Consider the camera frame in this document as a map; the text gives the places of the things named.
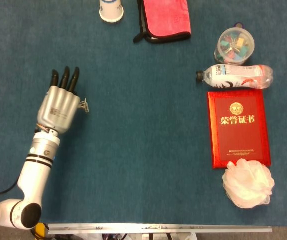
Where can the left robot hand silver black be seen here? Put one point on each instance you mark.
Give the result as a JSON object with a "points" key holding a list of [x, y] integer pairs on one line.
{"points": [[58, 110]]}

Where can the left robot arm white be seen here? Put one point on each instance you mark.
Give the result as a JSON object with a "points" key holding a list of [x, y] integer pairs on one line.
{"points": [[34, 175]]}

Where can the clear jar of binder clips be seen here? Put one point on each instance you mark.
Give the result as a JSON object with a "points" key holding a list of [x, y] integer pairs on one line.
{"points": [[233, 47]]}

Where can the blue felt table cover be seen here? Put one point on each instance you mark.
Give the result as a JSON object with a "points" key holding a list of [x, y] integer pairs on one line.
{"points": [[133, 162]]}

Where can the white paper cup blue print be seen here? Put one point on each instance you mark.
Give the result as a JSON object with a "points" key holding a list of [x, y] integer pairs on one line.
{"points": [[111, 12]]}

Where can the pink folded microfibre cloth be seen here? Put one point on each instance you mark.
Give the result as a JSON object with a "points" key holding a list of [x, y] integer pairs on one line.
{"points": [[166, 20]]}

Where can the clear plastic drink bottle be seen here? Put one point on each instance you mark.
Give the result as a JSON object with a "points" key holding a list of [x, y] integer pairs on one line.
{"points": [[236, 76]]}

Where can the red certificate folder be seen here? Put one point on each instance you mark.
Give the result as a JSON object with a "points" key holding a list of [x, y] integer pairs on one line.
{"points": [[238, 135]]}

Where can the white mesh bath pouf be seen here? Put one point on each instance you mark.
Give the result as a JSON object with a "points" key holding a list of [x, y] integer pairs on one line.
{"points": [[248, 185]]}

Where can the yellow block under rail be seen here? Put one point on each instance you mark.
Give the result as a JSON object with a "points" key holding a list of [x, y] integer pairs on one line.
{"points": [[41, 228]]}

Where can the aluminium profile rail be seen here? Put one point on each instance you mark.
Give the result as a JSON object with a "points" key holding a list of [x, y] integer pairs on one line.
{"points": [[158, 228]]}

